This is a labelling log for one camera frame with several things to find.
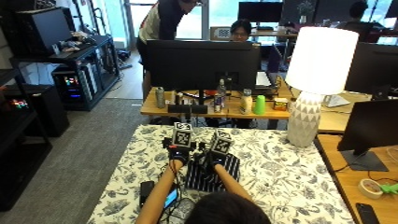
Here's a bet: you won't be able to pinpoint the person's left hand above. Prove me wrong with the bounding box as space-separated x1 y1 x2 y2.
161 138 194 168

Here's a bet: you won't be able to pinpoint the person's right hand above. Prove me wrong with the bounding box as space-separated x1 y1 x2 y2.
194 143 230 171

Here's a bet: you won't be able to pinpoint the white marker cube left glove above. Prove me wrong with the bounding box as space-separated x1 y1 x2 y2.
170 121 195 149

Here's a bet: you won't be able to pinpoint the white marker cube glove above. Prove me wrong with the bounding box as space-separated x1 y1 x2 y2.
170 121 195 149
209 128 237 155

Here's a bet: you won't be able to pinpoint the white marker cube right glove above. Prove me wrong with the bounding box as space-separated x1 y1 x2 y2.
209 128 237 155

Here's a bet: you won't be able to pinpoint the navy white striped cloth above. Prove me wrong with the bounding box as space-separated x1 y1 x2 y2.
183 152 242 193

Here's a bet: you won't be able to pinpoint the black rectangular box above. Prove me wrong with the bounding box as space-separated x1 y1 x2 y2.
190 104 209 115
166 104 193 115

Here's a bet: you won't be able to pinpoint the silver can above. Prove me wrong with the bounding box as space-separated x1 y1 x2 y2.
154 86 166 109

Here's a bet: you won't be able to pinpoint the smartphone with lit screen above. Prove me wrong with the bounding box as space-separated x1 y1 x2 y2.
162 186 179 210

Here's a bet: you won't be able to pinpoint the clear plastic bottle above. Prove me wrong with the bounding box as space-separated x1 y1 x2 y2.
213 77 227 114

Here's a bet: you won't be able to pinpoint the green plastic cup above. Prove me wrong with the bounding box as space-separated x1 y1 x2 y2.
253 94 267 116

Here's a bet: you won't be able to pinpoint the blue floral tablecloth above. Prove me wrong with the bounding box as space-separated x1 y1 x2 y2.
85 124 354 224

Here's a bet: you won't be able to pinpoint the yellow small box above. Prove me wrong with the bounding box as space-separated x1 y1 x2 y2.
273 97 290 112

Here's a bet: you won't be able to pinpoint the large black monitor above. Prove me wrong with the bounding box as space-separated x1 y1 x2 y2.
144 39 262 106

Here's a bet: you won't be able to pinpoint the open laptop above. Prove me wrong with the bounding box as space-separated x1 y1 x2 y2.
254 70 279 91

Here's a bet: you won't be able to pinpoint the computer tower with coloured lights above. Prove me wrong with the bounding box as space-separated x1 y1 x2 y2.
50 63 100 107

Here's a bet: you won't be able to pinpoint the black shelf rack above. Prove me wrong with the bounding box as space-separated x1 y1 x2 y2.
9 34 122 112

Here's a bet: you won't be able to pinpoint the white folded paper stand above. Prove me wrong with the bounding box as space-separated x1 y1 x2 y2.
322 93 351 109

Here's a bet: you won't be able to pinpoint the cardboard box with checker print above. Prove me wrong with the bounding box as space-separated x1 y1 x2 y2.
209 25 234 42

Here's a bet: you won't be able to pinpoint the plush toys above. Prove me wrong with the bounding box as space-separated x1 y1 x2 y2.
60 30 98 53

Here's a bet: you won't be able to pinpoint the white table lamp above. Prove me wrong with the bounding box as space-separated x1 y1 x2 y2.
283 26 360 148

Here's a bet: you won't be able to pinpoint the black monitor with square foot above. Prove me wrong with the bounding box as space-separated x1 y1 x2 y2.
335 98 398 173

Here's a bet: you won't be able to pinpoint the wooden side desk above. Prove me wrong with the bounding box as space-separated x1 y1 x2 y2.
314 133 398 224

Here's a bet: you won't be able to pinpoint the white tape roll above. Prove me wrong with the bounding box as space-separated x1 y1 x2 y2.
356 178 386 201

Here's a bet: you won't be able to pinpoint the black smartphone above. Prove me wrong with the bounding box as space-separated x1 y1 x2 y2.
354 202 382 224

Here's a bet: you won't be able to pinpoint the green plastic toy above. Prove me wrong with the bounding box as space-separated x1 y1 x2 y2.
379 183 398 196

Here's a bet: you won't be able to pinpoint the black case on rack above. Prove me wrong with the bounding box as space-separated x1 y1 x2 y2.
12 7 77 58

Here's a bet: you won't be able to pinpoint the black background monitor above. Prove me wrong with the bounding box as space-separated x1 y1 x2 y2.
237 1 285 23

